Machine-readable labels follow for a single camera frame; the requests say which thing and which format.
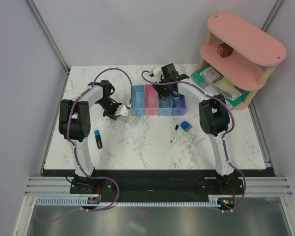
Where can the green spiral notebook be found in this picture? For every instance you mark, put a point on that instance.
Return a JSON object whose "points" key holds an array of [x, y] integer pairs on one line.
{"points": [[209, 79]]}

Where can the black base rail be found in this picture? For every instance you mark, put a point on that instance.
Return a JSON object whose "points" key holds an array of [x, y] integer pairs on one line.
{"points": [[106, 182]]}

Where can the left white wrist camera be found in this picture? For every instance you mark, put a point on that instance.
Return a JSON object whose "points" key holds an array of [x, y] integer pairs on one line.
{"points": [[122, 111]]}

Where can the blue cleaning gel jar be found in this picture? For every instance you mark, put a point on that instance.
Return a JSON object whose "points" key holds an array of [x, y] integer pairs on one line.
{"points": [[176, 96]]}

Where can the black capped pen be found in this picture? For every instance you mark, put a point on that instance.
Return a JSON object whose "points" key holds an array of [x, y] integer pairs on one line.
{"points": [[174, 133]]}

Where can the red brown small box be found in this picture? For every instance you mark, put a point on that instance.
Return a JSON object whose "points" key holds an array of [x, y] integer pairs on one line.
{"points": [[224, 50]]}

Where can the white cable duct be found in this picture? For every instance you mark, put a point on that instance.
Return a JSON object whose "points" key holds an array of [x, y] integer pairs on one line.
{"points": [[84, 201]]}

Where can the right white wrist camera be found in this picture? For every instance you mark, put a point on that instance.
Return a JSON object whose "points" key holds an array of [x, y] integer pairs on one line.
{"points": [[156, 74]]}

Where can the blue pencil sharpener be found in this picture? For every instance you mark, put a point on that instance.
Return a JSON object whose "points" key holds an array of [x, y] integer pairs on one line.
{"points": [[186, 126]]}

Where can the purple blue bin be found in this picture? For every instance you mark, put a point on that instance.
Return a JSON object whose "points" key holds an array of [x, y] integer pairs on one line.
{"points": [[178, 106]]}

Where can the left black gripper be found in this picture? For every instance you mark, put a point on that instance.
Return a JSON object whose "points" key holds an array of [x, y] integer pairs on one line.
{"points": [[112, 115]]}

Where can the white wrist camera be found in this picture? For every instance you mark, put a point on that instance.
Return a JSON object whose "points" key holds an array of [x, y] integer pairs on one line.
{"points": [[122, 111], [156, 74]]}

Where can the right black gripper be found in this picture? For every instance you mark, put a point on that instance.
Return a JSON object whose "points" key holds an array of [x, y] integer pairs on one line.
{"points": [[163, 93]]}

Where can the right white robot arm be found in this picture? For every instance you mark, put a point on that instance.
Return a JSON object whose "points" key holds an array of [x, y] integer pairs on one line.
{"points": [[215, 117]]}

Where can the light blue end bin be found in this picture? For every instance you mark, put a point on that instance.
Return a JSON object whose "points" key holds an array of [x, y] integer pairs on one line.
{"points": [[138, 101]]}

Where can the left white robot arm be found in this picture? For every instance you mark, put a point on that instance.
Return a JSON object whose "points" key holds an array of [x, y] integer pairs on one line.
{"points": [[75, 126]]}

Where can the pink bin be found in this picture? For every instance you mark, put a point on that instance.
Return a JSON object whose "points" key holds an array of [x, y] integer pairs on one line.
{"points": [[151, 101]]}

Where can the pink two tier shelf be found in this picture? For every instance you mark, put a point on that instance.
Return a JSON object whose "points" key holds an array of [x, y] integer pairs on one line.
{"points": [[256, 54]]}

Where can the blue highlighter marker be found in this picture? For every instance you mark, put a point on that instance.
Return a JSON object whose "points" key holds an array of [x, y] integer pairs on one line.
{"points": [[98, 139]]}

